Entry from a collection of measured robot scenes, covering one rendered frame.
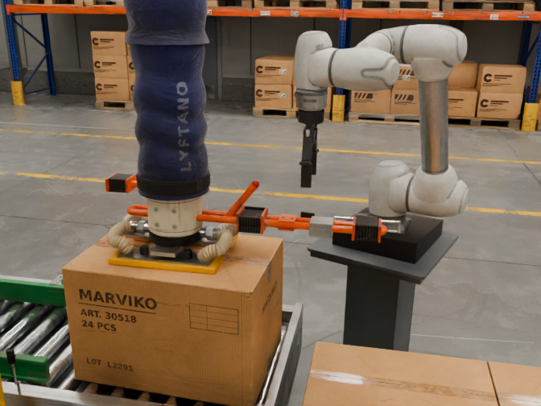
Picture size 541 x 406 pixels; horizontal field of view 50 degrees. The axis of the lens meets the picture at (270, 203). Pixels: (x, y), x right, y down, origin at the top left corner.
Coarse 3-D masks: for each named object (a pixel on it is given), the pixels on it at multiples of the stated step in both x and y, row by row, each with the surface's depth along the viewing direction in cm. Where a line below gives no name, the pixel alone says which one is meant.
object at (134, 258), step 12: (120, 252) 180; (132, 252) 178; (144, 252) 176; (180, 252) 179; (120, 264) 175; (132, 264) 174; (144, 264) 173; (156, 264) 172; (168, 264) 172; (180, 264) 172; (192, 264) 172; (204, 264) 171; (216, 264) 172
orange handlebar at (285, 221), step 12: (132, 180) 210; (144, 216) 181; (204, 216) 177; (216, 216) 177; (276, 216) 178; (288, 216) 176; (288, 228) 173; (300, 228) 172; (336, 228) 170; (348, 228) 170; (384, 228) 169
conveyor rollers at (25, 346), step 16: (0, 304) 232; (16, 304) 231; (32, 304) 238; (48, 304) 234; (0, 320) 220; (32, 320) 223; (48, 320) 221; (16, 336) 213; (32, 336) 210; (64, 336) 213; (16, 352) 201; (48, 352) 203; (64, 352) 200; (64, 368) 196; (272, 368) 193; (32, 384) 184; (48, 384) 187; (64, 384) 184; (80, 384) 189; (96, 384) 184; (144, 400) 177; (176, 400) 178
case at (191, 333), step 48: (240, 240) 195; (96, 288) 173; (144, 288) 168; (192, 288) 164; (240, 288) 162; (96, 336) 178; (144, 336) 174; (192, 336) 170; (240, 336) 166; (144, 384) 180; (192, 384) 176; (240, 384) 171
